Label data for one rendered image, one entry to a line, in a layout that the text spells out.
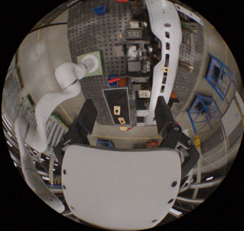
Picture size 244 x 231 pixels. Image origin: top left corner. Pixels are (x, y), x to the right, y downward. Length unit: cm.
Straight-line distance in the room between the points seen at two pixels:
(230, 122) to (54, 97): 846
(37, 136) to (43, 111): 12
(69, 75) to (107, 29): 56
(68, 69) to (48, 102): 20
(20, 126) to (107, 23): 92
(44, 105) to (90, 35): 74
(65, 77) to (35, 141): 35
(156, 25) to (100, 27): 52
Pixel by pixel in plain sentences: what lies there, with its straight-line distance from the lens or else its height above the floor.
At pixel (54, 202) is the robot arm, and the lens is 23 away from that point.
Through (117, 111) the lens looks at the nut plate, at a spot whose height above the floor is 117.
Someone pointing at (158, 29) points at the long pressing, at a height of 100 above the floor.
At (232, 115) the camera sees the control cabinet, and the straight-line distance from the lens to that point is 810.
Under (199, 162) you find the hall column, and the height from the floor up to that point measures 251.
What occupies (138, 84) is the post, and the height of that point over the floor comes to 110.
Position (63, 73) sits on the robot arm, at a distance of 47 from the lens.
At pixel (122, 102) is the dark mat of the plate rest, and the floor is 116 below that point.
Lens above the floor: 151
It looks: 41 degrees down
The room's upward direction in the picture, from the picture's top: 175 degrees counter-clockwise
